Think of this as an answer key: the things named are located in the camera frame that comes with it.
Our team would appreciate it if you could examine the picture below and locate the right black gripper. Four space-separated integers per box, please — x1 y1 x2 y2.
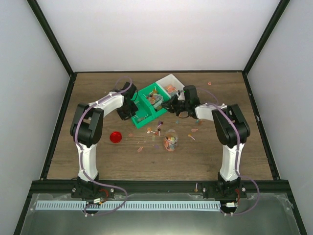
161 95 189 117

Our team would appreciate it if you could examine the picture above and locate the green candy bin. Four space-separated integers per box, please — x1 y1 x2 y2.
139 83 171 119
132 95 155 129

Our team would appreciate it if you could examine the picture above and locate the light blue slotted scoop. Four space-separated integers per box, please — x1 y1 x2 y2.
152 95 169 109

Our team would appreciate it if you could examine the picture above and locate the white candy bin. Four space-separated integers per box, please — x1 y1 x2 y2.
156 74 184 101

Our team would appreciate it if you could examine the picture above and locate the red round lid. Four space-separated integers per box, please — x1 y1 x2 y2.
110 131 122 143

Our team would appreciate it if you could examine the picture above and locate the clear plastic cup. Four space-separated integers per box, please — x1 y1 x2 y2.
163 129 178 152

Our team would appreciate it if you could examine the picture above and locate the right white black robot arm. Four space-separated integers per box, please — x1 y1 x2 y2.
162 85 250 197

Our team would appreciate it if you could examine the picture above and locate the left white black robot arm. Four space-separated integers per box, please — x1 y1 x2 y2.
70 81 138 198

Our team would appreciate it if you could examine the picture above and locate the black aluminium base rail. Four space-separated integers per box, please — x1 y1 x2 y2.
30 180 290 199

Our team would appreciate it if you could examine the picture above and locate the light blue slotted cable duct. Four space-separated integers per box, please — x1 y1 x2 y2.
35 200 221 212

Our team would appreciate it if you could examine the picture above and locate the black frame post left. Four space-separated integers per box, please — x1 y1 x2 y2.
27 0 74 76

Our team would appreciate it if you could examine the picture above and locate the black frame post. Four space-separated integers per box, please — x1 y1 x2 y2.
27 0 74 76
243 0 290 75

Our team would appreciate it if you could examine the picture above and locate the black frame post right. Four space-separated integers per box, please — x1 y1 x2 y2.
243 0 290 75

